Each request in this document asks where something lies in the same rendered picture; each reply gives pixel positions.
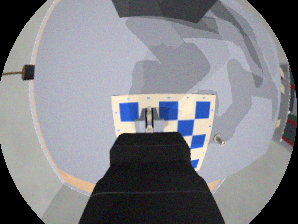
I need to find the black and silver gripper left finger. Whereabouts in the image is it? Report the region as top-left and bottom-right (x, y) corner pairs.
(134, 108), (147, 133)

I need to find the blue and cream chessboard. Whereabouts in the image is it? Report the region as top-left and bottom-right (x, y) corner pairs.
(111, 94), (216, 171)

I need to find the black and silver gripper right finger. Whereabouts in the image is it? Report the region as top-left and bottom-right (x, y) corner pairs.
(151, 108), (164, 133)

